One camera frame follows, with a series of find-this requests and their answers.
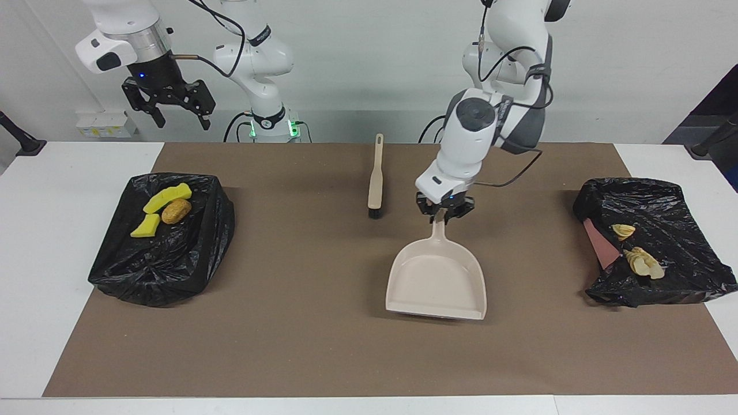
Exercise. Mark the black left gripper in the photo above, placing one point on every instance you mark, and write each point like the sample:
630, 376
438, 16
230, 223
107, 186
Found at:
447, 204

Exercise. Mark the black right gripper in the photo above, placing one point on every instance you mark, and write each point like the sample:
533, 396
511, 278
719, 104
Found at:
158, 75

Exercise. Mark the beige plastic dustpan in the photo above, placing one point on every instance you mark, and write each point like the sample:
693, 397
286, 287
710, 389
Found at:
438, 276

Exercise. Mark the beige hand brush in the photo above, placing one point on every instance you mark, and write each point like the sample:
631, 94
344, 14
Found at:
376, 178

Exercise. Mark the yellow sponge piece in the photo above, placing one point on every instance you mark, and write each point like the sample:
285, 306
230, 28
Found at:
181, 191
146, 226
157, 202

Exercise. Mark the brown toy bread roll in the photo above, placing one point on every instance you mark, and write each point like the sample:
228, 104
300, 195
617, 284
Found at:
176, 211

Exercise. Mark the pale green scraps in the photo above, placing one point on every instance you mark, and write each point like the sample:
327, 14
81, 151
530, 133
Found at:
634, 255

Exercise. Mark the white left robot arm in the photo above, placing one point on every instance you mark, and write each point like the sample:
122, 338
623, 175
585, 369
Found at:
473, 132

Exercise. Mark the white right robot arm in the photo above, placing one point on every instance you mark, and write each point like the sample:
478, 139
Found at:
127, 34

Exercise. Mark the black trash bag bin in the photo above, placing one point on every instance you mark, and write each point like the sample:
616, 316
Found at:
173, 265

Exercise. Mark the pink bin box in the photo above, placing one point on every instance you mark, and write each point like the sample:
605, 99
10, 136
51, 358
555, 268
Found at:
602, 248

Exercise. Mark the black trash bag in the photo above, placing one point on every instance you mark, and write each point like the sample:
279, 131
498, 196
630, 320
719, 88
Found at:
680, 242

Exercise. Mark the black stand foot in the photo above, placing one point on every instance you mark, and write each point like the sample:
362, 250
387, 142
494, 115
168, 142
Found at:
706, 147
26, 144

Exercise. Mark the brown table mat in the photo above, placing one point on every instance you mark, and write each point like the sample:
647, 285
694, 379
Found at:
369, 357

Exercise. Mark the white wall socket box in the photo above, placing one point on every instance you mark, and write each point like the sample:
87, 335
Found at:
106, 125

